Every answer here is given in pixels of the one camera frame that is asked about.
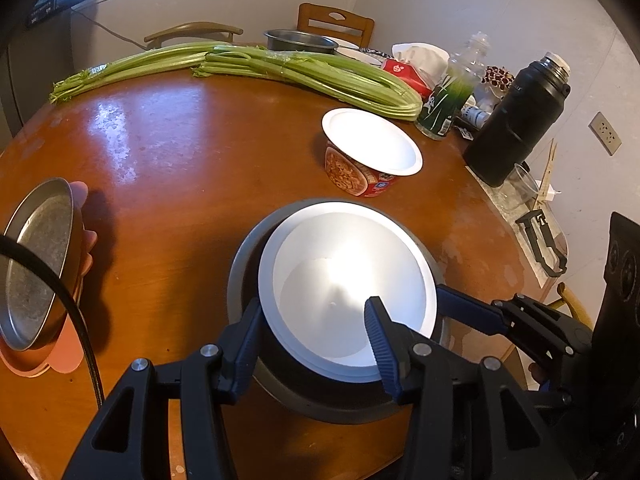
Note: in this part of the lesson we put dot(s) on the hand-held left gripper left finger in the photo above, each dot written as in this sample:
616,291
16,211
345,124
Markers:
245,342

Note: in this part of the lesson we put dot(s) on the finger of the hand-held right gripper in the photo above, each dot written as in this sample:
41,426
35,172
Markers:
475,305
492,329

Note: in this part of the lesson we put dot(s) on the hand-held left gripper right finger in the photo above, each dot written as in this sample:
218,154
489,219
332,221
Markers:
380,355

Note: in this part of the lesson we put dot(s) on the steel plate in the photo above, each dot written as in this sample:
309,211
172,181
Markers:
35,260

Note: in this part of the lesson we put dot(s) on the wooden chair with curved back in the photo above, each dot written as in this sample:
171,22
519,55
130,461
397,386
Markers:
575,307
195,30

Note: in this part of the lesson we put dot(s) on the black plastic clamp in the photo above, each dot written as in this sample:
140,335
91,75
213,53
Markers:
542,245

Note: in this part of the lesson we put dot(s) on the clear plastic cup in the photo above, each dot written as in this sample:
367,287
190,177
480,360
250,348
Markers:
525,185

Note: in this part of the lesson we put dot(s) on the wooden sticks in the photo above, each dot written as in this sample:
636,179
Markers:
549,175

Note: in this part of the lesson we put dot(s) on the black thermos flask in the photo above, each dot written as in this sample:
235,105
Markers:
510,130

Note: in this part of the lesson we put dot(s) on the small white bottle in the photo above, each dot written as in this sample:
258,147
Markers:
472,116

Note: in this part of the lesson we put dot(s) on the green plastic bottle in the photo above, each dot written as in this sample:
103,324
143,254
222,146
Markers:
445,105

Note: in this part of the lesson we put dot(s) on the bundle of brown tubes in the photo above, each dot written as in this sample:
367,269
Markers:
499,79

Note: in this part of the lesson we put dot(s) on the red tissue box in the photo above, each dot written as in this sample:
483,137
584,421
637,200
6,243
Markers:
410,72

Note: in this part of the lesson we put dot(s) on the celery bunch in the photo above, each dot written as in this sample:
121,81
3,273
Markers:
350,85
125,62

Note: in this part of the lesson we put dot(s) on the white plate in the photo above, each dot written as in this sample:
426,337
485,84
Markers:
356,55

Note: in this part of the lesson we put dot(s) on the steel pot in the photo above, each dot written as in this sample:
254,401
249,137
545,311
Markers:
295,41

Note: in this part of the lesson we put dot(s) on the wooden chair with cutout back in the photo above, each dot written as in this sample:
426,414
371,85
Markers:
335,20

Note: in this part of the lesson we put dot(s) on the wall socket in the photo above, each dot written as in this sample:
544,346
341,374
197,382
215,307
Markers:
605,132

